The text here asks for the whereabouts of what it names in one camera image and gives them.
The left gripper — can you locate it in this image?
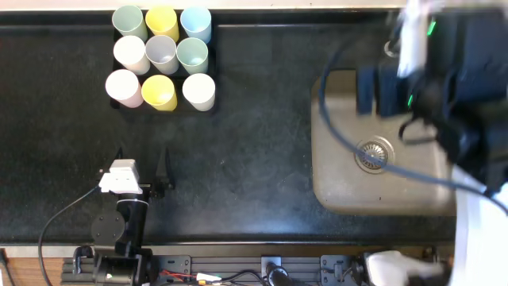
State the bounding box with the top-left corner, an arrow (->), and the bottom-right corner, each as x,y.
114,145 -> 176,199

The yellow cup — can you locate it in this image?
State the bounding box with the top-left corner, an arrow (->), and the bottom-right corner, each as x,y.
144,4 -> 180,43
140,74 -> 179,112

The pink cup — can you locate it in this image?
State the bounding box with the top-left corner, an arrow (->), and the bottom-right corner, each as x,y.
104,68 -> 145,109

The white cup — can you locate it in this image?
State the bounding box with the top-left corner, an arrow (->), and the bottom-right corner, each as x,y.
181,72 -> 217,113
112,34 -> 152,76

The black tray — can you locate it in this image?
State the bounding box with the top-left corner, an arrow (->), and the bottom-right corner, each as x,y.
109,75 -> 217,115
112,23 -> 217,79

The grey cup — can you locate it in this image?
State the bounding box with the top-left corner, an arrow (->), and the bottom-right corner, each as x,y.
144,34 -> 180,75

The green cup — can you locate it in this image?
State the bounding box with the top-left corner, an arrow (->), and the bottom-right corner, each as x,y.
111,4 -> 148,42
175,37 -> 210,77

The blue cup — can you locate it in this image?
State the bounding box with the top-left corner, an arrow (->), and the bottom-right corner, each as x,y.
179,5 -> 213,44

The steel sink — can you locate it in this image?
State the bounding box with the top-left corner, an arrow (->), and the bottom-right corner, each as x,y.
311,68 -> 458,218

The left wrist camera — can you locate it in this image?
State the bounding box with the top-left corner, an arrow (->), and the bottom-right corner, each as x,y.
98,159 -> 144,195

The black cable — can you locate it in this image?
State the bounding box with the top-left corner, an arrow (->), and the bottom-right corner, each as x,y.
37,184 -> 101,286
317,35 -> 508,218

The mounting rail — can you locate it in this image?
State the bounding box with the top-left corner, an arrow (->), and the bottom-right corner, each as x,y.
60,245 -> 370,286

